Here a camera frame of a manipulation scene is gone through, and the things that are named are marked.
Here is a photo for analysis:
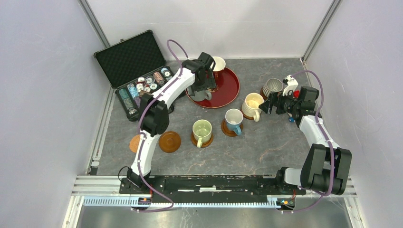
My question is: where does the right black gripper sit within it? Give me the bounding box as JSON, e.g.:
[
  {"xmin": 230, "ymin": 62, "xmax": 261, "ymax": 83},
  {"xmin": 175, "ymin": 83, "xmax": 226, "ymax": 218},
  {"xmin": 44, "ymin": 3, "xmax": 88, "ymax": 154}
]
[{"xmin": 259, "ymin": 89, "xmax": 300, "ymax": 115}]

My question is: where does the cream ribbed mug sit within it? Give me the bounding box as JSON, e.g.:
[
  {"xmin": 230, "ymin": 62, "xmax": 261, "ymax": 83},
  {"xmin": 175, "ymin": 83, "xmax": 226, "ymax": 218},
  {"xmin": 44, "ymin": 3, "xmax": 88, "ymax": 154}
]
[{"xmin": 242, "ymin": 93, "xmax": 264, "ymax": 122}]

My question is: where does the white bowl cup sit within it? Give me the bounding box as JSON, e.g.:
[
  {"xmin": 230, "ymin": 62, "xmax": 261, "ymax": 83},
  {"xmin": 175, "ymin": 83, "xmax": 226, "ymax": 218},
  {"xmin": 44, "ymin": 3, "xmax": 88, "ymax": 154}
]
[{"xmin": 212, "ymin": 56, "xmax": 226, "ymax": 80}]

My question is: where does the wooden coaster one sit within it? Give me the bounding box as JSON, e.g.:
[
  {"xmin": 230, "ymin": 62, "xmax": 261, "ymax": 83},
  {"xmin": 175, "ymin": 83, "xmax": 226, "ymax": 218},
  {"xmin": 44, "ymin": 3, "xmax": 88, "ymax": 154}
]
[{"xmin": 241, "ymin": 106, "xmax": 255, "ymax": 120}]

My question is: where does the grey striped cup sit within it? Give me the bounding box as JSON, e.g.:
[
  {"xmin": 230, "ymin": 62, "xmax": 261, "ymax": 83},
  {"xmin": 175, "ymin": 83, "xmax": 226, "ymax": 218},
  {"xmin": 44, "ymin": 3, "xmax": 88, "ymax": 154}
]
[{"xmin": 262, "ymin": 78, "xmax": 283, "ymax": 93}]

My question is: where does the red round tray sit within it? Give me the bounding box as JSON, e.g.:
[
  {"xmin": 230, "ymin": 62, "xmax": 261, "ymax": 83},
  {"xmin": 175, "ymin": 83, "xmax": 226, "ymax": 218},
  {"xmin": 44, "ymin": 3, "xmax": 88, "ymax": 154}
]
[{"xmin": 185, "ymin": 67, "xmax": 240, "ymax": 109}]

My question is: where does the blue handled white mug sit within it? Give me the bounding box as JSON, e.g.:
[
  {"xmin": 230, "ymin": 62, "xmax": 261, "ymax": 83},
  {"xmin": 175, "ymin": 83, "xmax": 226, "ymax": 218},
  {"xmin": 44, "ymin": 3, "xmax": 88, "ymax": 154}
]
[{"xmin": 225, "ymin": 108, "xmax": 243, "ymax": 136}]

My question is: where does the wooden coaster two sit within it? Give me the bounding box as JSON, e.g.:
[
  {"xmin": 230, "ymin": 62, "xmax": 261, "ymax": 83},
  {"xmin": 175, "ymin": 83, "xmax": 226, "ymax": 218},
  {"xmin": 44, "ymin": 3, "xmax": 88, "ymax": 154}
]
[{"xmin": 221, "ymin": 119, "xmax": 243, "ymax": 137}]

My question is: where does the green mug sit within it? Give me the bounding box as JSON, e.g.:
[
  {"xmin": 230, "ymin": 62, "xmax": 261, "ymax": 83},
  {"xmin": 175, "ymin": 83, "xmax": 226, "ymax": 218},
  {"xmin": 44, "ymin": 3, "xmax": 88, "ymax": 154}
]
[{"xmin": 192, "ymin": 119, "xmax": 212, "ymax": 148}]

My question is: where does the wooden coaster five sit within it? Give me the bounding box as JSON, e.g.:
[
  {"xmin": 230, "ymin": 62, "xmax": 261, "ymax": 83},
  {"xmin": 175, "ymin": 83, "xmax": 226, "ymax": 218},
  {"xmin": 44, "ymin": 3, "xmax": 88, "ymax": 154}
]
[{"xmin": 191, "ymin": 133, "xmax": 214, "ymax": 148}]

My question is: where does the wooden coaster three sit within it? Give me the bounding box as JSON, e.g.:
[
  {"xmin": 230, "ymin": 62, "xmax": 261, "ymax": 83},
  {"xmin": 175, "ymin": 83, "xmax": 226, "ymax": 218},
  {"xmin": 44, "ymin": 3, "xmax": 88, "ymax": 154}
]
[{"xmin": 158, "ymin": 131, "xmax": 182, "ymax": 153}]

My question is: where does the woven cork coaster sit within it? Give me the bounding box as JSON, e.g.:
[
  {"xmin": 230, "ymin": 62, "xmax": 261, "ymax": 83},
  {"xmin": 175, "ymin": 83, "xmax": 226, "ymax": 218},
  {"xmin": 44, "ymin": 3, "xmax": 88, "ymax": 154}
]
[{"xmin": 129, "ymin": 134, "xmax": 141, "ymax": 153}]

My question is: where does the wooden coaster four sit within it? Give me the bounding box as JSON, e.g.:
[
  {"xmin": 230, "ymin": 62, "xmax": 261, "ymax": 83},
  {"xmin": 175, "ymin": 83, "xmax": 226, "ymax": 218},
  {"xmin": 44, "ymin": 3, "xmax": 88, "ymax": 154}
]
[{"xmin": 260, "ymin": 88, "xmax": 271, "ymax": 100}]

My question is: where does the grey mug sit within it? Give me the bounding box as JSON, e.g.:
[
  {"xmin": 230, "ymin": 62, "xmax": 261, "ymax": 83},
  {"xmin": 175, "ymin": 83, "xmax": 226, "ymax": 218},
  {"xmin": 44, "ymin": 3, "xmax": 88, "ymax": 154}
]
[{"xmin": 190, "ymin": 90, "xmax": 212, "ymax": 102}]

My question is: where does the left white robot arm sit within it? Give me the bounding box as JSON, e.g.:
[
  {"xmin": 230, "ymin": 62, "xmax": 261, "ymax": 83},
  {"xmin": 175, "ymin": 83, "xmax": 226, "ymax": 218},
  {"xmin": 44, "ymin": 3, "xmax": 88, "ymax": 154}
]
[{"xmin": 127, "ymin": 52, "xmax": 216, "ymax": 194}]

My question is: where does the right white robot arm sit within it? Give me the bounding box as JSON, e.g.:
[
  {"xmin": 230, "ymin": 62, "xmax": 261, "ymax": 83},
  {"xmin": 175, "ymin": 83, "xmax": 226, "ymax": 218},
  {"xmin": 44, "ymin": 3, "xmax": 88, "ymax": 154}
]
[{"xmin": 260, "ymin": 86, "xmax": 352, "ymax": 196}]

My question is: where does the red blue toy truck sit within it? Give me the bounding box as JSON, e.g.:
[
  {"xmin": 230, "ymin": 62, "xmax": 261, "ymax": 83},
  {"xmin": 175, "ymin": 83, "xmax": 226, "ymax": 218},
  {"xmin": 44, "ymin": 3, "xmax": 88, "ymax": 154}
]
[{"xmin": 288, "ymin": 90, "xmax": 300, "ymax": 123}]

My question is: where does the black foam-lined case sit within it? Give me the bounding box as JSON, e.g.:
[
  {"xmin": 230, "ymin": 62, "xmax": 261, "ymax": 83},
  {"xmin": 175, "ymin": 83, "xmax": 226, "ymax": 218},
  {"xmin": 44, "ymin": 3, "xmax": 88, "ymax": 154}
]
[{"xmin": 94, "ymin": 30, "xmax": 174, "ymax": 122}]

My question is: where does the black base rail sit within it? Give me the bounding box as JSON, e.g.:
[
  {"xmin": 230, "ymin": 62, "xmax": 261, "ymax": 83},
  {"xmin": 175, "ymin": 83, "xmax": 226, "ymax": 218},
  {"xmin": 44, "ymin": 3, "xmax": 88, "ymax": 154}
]
[{"xmin": 119, "ymin": 175, "xmax": 306, "ymax": 204}]

